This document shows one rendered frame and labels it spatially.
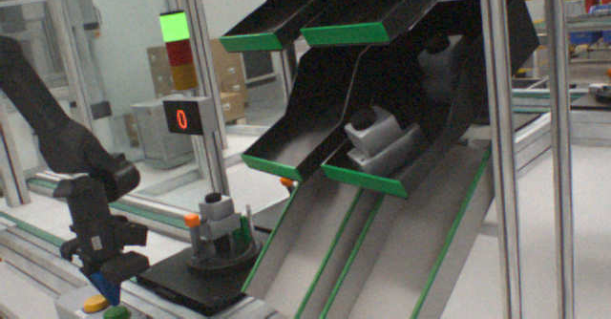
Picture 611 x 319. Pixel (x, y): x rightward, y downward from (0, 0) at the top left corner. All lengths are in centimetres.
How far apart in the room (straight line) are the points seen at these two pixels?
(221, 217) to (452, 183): 44
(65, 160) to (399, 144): 48
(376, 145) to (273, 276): 32
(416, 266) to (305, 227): 20
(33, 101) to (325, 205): 42
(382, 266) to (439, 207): 11
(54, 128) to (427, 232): 52
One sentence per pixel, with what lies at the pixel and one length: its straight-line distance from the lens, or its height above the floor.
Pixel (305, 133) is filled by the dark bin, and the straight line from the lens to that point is 80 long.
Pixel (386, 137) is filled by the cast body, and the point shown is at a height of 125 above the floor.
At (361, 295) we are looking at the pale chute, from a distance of 77.
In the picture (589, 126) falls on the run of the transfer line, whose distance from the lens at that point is 187.
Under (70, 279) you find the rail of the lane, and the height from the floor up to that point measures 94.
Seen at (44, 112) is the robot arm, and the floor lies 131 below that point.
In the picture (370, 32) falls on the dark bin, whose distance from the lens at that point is 58.
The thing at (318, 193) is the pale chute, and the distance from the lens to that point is 88.
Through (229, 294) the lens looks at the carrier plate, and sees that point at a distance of 95.
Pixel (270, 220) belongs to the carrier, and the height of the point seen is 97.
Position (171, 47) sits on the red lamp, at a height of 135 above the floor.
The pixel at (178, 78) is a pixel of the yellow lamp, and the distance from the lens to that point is 119.
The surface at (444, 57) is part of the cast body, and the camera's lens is 69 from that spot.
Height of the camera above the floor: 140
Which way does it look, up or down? 14 degrees down
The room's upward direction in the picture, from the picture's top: 9 degrees counter-clockwise
